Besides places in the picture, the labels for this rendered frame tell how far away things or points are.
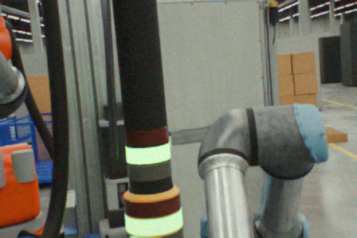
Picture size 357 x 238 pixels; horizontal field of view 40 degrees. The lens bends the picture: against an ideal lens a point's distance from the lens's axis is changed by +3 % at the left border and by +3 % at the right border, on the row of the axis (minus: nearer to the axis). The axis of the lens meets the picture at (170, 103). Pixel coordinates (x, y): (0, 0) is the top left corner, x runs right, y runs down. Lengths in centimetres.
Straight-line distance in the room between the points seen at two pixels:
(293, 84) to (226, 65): 617
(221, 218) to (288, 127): 22
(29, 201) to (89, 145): 312
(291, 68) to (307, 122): 769
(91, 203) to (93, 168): 10
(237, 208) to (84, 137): 63
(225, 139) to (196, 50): 157
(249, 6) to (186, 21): 39
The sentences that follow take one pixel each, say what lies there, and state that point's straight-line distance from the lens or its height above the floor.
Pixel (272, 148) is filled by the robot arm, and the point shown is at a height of 150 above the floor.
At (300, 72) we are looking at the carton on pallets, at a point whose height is 125.
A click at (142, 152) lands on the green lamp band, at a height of 161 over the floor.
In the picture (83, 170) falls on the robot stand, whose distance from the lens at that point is 134.
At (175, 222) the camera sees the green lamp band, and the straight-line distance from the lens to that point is 36.
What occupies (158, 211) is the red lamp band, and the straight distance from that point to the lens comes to 35.
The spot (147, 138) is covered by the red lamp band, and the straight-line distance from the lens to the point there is 35.
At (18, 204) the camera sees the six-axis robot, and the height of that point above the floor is 55.
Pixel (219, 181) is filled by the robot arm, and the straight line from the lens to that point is 85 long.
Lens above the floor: 168
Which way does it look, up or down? 5 degrees down
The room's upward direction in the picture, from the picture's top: 5 degrees counter-clockwise
